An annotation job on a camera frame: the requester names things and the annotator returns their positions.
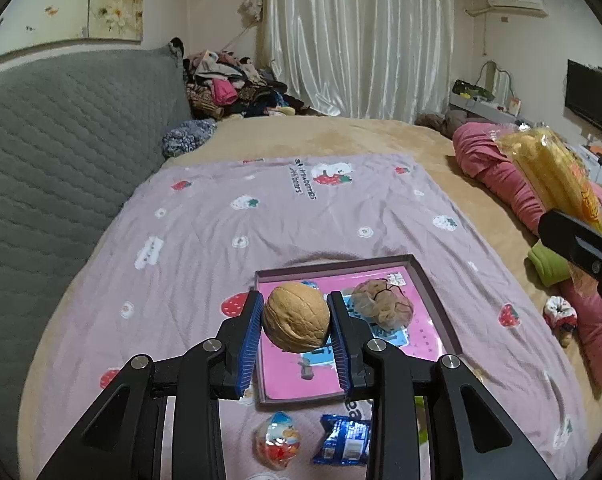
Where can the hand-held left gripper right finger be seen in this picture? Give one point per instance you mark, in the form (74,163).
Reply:
(342,350)

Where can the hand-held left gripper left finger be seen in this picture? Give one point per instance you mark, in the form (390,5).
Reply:
(248,345)

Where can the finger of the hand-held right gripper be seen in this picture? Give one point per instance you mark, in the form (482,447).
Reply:
(571,237)

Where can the walnut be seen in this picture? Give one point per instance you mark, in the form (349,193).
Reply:
(296,317)

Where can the blue cookie packet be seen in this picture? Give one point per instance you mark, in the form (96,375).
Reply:
(341,440)

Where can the red toy egg candy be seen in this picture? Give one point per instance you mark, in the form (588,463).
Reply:
(278,440)

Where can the pink tray box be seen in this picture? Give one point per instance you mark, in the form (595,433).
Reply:
(431,290)

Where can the green fleece blanket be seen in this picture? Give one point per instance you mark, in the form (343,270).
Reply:
(548,265)

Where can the red white scrunchie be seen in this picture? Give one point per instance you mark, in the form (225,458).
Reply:
(561,317)

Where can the pink quilt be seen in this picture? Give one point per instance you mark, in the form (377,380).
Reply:
(486,155)

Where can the pink printed blanket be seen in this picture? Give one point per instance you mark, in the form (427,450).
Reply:
(281,210)

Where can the black television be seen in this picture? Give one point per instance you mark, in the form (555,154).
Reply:
(593,95)

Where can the white dresser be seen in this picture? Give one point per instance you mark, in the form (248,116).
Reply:
(481,109)

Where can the white framed mirror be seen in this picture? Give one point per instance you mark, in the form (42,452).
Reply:
(496,82)

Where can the grey brown cloth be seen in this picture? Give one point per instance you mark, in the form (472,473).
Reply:
(438,122)

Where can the dark green bag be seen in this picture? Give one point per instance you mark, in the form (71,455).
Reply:
(468,90)

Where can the blue patterned cloth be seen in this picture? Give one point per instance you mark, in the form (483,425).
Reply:
(188,137)

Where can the white air conditioner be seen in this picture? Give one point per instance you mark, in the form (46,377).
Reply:
(516,1)

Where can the pile of clothes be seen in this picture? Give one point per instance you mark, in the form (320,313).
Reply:
(231,85)

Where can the grey quilted headboard cover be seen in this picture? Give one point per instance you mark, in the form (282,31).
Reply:
(56,150)

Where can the white satin curtain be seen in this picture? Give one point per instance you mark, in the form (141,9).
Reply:
(356,35)

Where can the small plush on curtain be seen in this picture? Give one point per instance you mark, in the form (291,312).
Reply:
(251,7)

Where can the floral wall poster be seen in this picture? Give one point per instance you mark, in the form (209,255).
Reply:
(111,10)

